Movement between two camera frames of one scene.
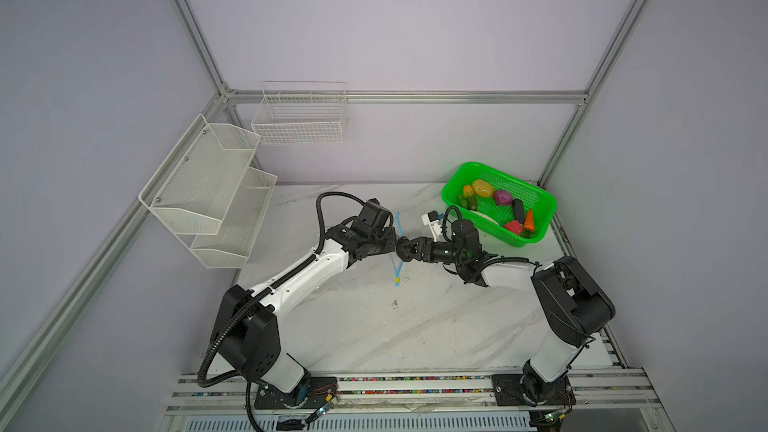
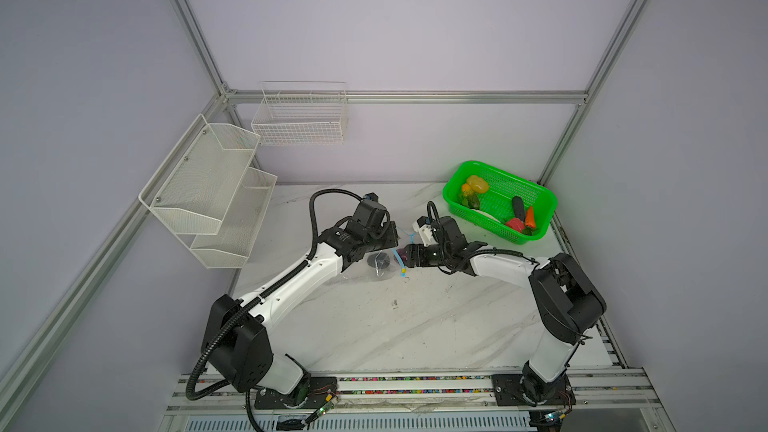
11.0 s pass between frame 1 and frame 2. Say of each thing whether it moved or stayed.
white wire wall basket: stayed
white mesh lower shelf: stayed
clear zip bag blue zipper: moved
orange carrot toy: stayed
